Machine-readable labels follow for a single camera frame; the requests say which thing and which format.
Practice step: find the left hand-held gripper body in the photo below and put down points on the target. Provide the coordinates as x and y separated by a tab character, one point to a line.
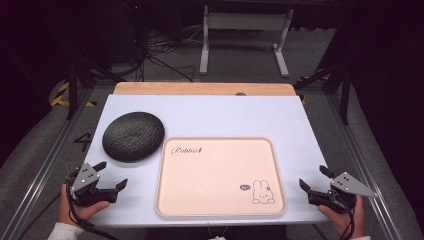
87	186

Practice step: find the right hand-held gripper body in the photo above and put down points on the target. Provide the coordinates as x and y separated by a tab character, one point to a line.
343	190

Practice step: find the person's left hand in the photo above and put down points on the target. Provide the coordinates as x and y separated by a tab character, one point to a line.
71	208

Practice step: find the person's right hand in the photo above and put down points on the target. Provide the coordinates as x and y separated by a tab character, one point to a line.
340	220

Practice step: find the round black textured plate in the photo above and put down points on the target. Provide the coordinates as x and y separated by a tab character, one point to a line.
133	136

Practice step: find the black tripod stand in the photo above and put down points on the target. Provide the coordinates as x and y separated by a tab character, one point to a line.
74	86
345	93

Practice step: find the yellow black floor tape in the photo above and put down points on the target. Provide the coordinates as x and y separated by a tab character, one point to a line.
60	95

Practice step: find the beige tray with rabbit print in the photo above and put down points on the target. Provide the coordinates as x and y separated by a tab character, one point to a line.
220	176

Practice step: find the white board sheet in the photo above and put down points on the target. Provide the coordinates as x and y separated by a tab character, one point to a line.
216	113

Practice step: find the wooden table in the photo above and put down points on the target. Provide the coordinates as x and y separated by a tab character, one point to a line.
200	88

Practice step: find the black equipment rack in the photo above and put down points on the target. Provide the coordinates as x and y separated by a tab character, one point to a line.
135	30

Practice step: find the aluminium frame rail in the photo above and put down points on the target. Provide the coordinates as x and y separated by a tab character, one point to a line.
43	173
363	166

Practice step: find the white metal stand frame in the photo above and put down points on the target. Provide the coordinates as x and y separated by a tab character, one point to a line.
246	21

